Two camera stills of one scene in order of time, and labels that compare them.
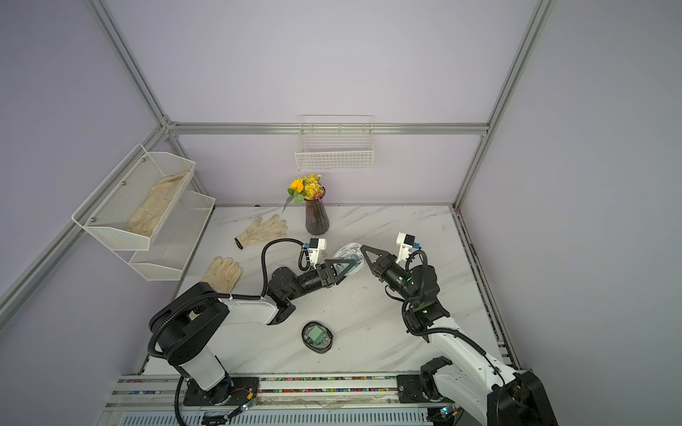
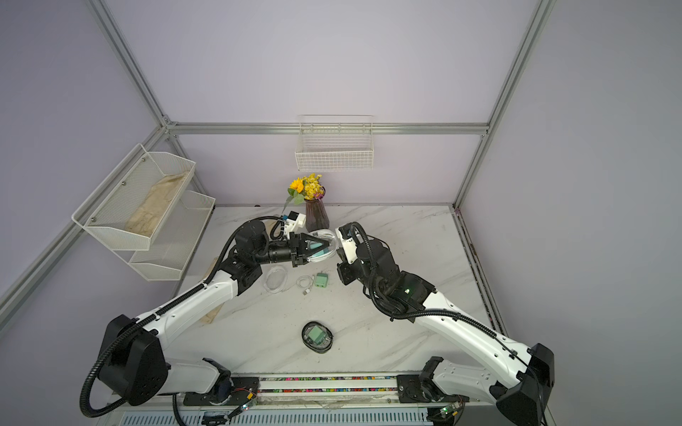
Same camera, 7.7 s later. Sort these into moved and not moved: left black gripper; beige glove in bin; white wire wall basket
Moved: left black gripper
Not moved: beige glove in bin; white wire wall basket
